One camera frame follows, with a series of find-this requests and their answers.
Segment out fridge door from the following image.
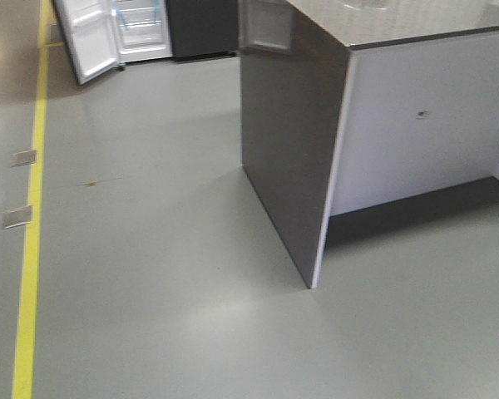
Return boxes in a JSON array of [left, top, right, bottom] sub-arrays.
[[52, 0, 120, 86]]

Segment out grey kitchen island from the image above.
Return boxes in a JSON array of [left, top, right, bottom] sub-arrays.
[[239, 1, 499, 288]]

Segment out metal floor plate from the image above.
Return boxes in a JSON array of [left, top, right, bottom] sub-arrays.
[[10, 149, 37, 167], [2, 204, 33, 229]]

